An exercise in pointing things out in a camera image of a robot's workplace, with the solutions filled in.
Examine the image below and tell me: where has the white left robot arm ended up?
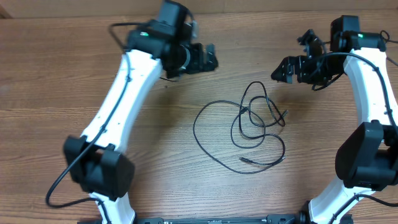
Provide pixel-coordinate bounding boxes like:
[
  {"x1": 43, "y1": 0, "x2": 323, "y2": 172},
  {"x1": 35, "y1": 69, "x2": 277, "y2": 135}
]
[{"x1": 63, "y1": 1, "x2": 218, "y2": 223}]

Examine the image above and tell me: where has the black USB-A cable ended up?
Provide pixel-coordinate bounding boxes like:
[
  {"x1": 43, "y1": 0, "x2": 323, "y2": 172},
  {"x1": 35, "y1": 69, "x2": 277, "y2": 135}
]
[{"x1": 192, "y1": 80, "x2": 289, "y2": 175}]

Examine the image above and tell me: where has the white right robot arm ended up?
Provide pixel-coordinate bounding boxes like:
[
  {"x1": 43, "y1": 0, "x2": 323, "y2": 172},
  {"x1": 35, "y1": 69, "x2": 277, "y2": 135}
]
[{"x1": 271, "y1": 15, "x2": 397, "y2": 223}]

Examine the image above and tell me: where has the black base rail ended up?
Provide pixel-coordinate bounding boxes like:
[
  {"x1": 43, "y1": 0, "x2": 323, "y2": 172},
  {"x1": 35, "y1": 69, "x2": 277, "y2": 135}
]
[{"x1": 77, "y1": 213, "x2": 354, "y2": 224}]

